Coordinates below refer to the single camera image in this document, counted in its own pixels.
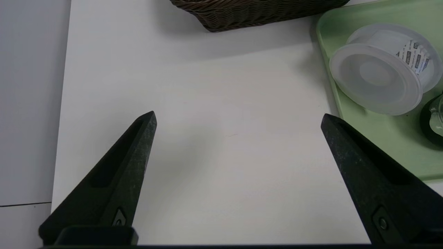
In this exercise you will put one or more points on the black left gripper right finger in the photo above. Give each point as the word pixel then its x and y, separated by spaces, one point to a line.
pixel 377 186

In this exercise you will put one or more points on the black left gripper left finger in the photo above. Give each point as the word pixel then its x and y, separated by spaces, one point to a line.
pixel 114 183

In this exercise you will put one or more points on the white plastic tape roll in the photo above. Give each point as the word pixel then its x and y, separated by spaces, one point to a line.
pixel 377 72

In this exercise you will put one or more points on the dark brown wicker basket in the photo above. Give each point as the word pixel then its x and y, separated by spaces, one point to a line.
pixel 249 14

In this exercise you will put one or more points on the light green plastic tray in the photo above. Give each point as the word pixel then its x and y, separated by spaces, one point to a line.
pixel 387 138

